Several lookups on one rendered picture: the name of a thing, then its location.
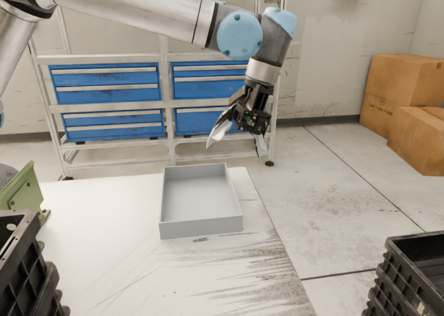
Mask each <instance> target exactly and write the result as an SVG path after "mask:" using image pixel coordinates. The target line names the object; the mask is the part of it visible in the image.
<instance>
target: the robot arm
mask: <svg viewBox="0 0 444 316"><path fill-rule="evenodd" d="M57 5H58V6H60V7H65V8H68V9H72V10H74V11H79V12H82V13H86V14H88V15H92V16H96V17H100V18H102V19H106V20H111V21H114V22H118V23H120V24H124V25H128V26H132V27H134V28H138V29H142V30H146V31H148V32H152V33H155V34H160V35H162V36H166V37H169V38H174V39H176V40H180V41H183V42H187V43H190V44H194V45H197V46H201V47H204V48H208V49H211V50H215V51H218V52H222V54H224V55H225V56H226V57H228V58H230V59H232V60H235V61H243V60H246V59H249V58H250V60H249V63H248V66H247V69H246V73H245V75H246V76H247V77H245V79H244V83H246V84H247V85H245V86H243V87H242V88H241V89H239V90H238V91H237V92H236V93H235V94H233V95H232V96H231V97H229V106H230V108H229V109H227V110H225V111H224V112H223V113H222V114H221V115H220V117H219V118H218V120H217V121H216V123H215V125H214V128H213V129H212V131H211V133H210V135H209V138H208V141H207V145H206V148H207V149H208V148H209V147H211V146H212V145H213V143H214V142H215V141H221V140H222V139H223V138H224V137H225V132H227V131H229V130H230V129H231V126H232V124H233V123H232V122H231V120H232V119H233V120H234V121H235V124H236V125H235V128H236V129H237V130H238V131H239V130H245V131H249V132H251V134H252V136H253V137H254V144H255V145H256V153H257V155H258V158H260V157H261V155H262V152H263V149H264V150H267V147H266V144H265V142H264V135H265V133H266V130H267V128H268V124H269V123H270V119H271V117H272V115H270V114H269V113H268V112H267V111H266V110H264V108H265V106H266V103H267V100H268V97H269V95H272V94H273V91H274V84H276V81H277V79H278V76H279V75H280V74H281V72H280V70H281V67H282V65H283V62H284V59H285V56H286V53H287V51H288V48H289V45H290V43H291V41H292V39H293V34H294V32H295V28H296V24H297V17H296V16H295V15H294V14H293V13H290V12H288V11H285V10H283V9H278V8H275V7H268V8H266V10H265V12H264V13H263V15H261V14H258V13H254V12H252V11H248V10H246V9H243V8H240V7H237V6H234V5H231V4H229V3H228V2H226V1H224V2H222V1H218V0H212V1H210V0H0V98H1V96H2V94H3V92H4V90H5V88H6V86H7V84H8V82H9V80H10V78H11V76H12V74H13V72H14V70H15V68H16V66H17V64H18V62H19V60H20V58H21V56H22V54H23V52H24V50H25V48H26V46H27V44H28V42H29V40H30V38H31V36H32V34H33V32H34V30H35V28H36V26H37V24H38V22H39V21H40V20H49V19H50V18H51V17H52V15H53V13H54V11H55V9H56V7H57ZM248 85H249V86H248ZM266 119H267V120H268V123H267V125H266ZM18 172H19V171H18V170H17V169H15V168H14V167H12V166H10V165H6V164H3V163H0V190H1V189H2V188H3V187H4V186H5V185H6V184H7V183H8V182H9V181H10V180H11V179H12V178H13V177H14V176H15V175H16V174H17V173H18Z"/></svg>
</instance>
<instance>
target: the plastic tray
mask: <svg viewBox="0 0 444 316"><path fill-rule="evenodd" d="M242 220H243V214H242V211H241V207H240V205H239V201H238V199H237V195H236V193H235V189H234V186H233V183H232V180H231V177H230V174H229V171H228V168H227V165H226V163H210V164H200V165H181V166H171V167H163V180H162V188H161V203H160V210H159V233H160V238H161V240H163V239H175V238H183V237H195V236H202V235H215V234H222V233H234V232H241V231H242Z"/></svg>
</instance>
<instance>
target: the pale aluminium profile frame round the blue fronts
mask: <svg viewBox="0 0 444 316"><path fill-rule="evenodd" d="M286 6H287V0H279V9H283V10H285V11H286ZM55 11H56V14H57V19H58V23H59V28H60V31H61V37H62V40H63V45H64V48H65V54H66V55H72V52H71V46H70V43H69V37H68V34H67V29H66V25H65V19H64V16H63V11H62V7H60V6H58V5H57V7H56V8H55ZM254 13H258V14H259V13H260V0H254ZM159 44H160V52H161V66H162V75H160V79H163V88H164V96H165V100H154V101H138V102H106V103H91V104H62V105H51V103H50V99H49V96H48V92H47V88H46V84H45V83H52V80H51V78H44V77H43V74H42V70H41V67H40V65H38V64H37V62H36V57H38V55H37V52H36V48H35V45H34V41H33V37H32V36H31V38H30V40H29V42H28V44H27V46H26V51H27V53H28V57H29V60H30V64H31V67H32V71H33V74H34V78H35V81H36V85H37V88H38V92H39V95H40V99H41V101H42V106H43V109H44V113H45V115H46V120H47V122H48V126H49V129H50V133H51V136H52V140H53V143H54V147H55V152H56V154H57V158H58V161H59V165H60V168H61V172H62V175H63V177H65V178H63V179H62V180H73V177H68V176H69V174H70V173H69V170H72V169H89V168H99V167H117V166H126V165H143V164H153V163H170V166H176V163H175V162H179V161H197V160H206V159H224V158H233V157H251V156H258V155H257V153H256V150H248V151H230V152H220V153H201V154H191V155H179V154H177V153H176V152H175V147H176V145H177V144H179V143H190V142H201V141H208V138H209V135H203V136H191V135H185V136H182V137H175V123H174V111H173V108H174V107H189V106H217V105H229V98H215V99H184V100H173V99H172V91H171V82H170V79H171V74H170V65H169V61H167V53H168V40H167V37H166V36H162V35H160V34H159ZM163 55H164V57H165V61H163ZM32 58H33V60H34V64H33V62H32ZM279 81H280V75H279V76H278V78H277V81H276V84H274V91H273V94H272V96H269V97H268V100H267V103H271V104H272V105H271V114H270V115H272V117H271V119H270V125H268V128H267V130H266V133H265V135H264V137H265V138H268V142H267V141H266V140H265V139H264V142H265V144H266V147H267V150H264V149H263V152H262V155H267V160H268V161H266V162H265V165H266V166H269V167H271V166H274V162H271V161H273V154H274V140H275V132H276V118H277V110H278V95H279ZM146 108H165V110H166V112H163V115H164V117H166V122H164V123H165V126H167V127H165V132H168V137H167V138H158V137H152V138H150V139H129V140H118V141H97V142H90V141H77V142H76V143H68V142H67V138H66V135H64V136H63V137H62V138H61V139H60V136H59V132H64V131H65V130H64V127H60V128H58V127H57V125H56V121H55V118H54V113H62V112H88V111H103V110H131V109H146ZM251 138H254V137H253V136H252V134H251V132H247V133H235V134H225V137H224V138H223V139H222V140H231V139H251ZM159 144H164V145H166V146H167V147H168V148H169V153H168V154H167V155H165V156H164V157H146V158H136V159H117V160H107V161H89V162H80V163H72V161H73V160H74V158H75V157H76V155H77V154H78V152H79V151H80V149H98V148H109V147H129V146H139V145H159ZM67 150H71V152H70V153H69V155H68V156H67V157H66V158H65V152H66V151H67Z"/></svg>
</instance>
